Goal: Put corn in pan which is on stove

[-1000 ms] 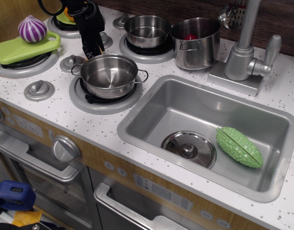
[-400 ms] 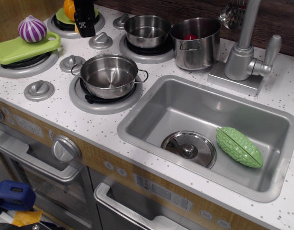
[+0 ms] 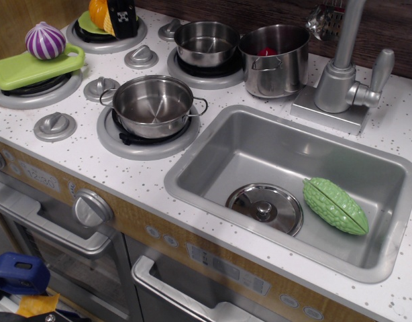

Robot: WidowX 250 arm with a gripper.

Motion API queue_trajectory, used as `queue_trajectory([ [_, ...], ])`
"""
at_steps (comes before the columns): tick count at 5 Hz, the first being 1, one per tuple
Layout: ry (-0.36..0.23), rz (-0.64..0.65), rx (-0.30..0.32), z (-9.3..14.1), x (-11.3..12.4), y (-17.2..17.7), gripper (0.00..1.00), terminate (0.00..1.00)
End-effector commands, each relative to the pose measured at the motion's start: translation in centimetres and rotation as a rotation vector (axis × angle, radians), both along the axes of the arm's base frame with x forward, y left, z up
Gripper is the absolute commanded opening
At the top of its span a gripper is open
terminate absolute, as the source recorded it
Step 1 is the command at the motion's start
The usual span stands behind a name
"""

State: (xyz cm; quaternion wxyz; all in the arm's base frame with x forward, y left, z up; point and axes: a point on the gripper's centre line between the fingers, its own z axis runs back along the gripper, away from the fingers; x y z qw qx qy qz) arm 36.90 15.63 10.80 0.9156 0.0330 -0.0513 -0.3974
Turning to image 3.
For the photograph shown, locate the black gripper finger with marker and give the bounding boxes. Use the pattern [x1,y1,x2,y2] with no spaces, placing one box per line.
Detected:
[107,0,138,38]

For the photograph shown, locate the yellow toy corn cob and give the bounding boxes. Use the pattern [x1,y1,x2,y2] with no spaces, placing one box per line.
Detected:
[103,11,115,36]

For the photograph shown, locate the back left stove burner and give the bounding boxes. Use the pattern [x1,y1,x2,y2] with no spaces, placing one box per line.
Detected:
[66,18,147,54]

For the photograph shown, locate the stove burner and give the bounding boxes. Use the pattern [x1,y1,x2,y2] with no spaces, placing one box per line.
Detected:
[97,107,200,161]
[0,70,83,110]
[66,18,147,54]
[167,48,244,90]

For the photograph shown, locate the grey stove knob centre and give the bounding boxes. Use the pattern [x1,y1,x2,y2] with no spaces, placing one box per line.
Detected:
[124,45,158,70]

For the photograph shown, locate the grey stove knob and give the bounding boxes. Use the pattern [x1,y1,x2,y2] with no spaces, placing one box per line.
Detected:
[34,112,77,142]
[158,19,182,42]
[83,76,120,103]
[124,45,158,70]

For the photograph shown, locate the grey stove knob back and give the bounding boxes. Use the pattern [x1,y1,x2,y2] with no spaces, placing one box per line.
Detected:
[158,19,182,42]

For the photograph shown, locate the grey stove knob middle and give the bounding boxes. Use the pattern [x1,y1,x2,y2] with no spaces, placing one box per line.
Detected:
[83,76,120,103]

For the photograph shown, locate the front left stove burner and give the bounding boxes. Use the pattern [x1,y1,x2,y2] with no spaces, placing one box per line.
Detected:
[0,70,83,110]

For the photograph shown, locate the back right stove burner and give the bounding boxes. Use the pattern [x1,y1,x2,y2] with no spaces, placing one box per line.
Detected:
[167,48,244,90]

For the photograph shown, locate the grey stove knob front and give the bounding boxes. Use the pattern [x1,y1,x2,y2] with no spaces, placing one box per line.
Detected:
[34,112,77,142]

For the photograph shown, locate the front right stove burner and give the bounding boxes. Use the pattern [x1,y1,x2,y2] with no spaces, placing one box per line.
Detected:
[97,107,200,161]

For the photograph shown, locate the orange toy pumpkin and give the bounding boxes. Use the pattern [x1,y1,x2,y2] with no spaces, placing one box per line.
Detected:
[89,0,108,30]

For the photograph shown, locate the green toy plate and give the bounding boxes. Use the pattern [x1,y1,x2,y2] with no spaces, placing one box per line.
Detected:
[77,11,113,36]

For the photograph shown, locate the purple striped toy onion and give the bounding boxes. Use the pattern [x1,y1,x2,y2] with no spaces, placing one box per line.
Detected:
[25,21,66,60]

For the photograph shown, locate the small steel saucepan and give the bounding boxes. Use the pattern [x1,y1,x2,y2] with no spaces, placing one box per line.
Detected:
[174,21,240,68]

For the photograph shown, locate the green plastic cutting board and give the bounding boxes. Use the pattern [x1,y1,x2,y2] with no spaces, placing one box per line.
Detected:
[0,43,85,91]

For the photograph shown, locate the red toy item in pot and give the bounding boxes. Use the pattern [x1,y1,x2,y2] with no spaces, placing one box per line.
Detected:
[257,47,277,56]

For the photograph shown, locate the tall steel stock pot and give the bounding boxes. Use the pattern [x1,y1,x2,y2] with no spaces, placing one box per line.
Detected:
[238,25,310,99]

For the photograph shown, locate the silver oven dial knob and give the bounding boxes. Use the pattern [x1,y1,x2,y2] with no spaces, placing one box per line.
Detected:
[72,189,114,227]

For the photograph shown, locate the hanging metal grater utensil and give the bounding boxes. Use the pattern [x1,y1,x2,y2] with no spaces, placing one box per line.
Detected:
[305,1,345,41]

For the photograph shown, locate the silver toy faucet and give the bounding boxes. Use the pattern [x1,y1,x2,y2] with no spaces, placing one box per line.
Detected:
[291,1,395,136]

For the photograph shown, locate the steel pot lid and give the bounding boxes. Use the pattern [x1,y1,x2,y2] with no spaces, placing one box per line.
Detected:
[225,183,303,236]

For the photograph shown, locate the blue clamp tool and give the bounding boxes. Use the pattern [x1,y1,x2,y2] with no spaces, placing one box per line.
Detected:
[0,252,50,300]

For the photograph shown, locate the green toy bitter gourd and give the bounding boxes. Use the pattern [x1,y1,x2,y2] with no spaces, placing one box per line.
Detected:
[303,177,369,235]

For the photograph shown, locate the steel pan with two handles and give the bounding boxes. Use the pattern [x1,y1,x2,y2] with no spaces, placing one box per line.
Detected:
[99,75,209,139]

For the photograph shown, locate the silver oven door handle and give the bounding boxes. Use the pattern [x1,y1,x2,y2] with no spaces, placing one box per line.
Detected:
[0,182,112,259]

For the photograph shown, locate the silver dishwasher door handle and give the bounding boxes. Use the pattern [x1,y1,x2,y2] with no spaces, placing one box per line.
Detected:
[131,256,260,321]

